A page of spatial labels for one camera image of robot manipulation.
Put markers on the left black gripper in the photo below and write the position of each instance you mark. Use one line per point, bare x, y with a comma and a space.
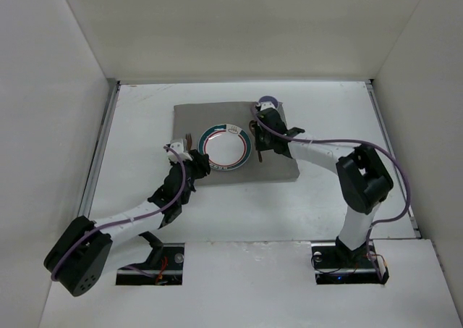
199, 162

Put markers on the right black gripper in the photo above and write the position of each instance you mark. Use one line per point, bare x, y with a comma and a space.
262, 138

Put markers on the brown wooden spoon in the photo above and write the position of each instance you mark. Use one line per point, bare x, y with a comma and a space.
259, 156

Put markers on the brown wooden fork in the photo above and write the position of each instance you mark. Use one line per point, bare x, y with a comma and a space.
188, 139

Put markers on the white plate green rim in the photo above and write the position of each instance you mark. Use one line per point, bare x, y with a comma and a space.
228, 147

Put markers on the lilac plastic cup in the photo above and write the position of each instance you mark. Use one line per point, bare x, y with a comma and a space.
268, 100

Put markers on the grey cloth placemat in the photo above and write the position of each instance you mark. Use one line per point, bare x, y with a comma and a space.
197, 118

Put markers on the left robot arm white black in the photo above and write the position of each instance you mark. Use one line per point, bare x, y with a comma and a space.
87, 248

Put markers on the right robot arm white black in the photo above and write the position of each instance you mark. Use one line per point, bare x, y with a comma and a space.
364, 181

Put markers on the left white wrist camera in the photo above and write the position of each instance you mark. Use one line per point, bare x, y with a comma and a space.
179, 147

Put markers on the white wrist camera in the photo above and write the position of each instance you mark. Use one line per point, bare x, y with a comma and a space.
260, 108
179, 147

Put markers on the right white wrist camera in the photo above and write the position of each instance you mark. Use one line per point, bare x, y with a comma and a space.
260, 108

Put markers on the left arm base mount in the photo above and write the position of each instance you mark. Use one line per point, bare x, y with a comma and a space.
162, 266

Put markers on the left aluminium table rail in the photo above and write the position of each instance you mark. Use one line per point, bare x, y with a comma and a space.
91, 181

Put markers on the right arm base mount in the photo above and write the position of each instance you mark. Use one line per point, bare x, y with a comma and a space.
335, 266

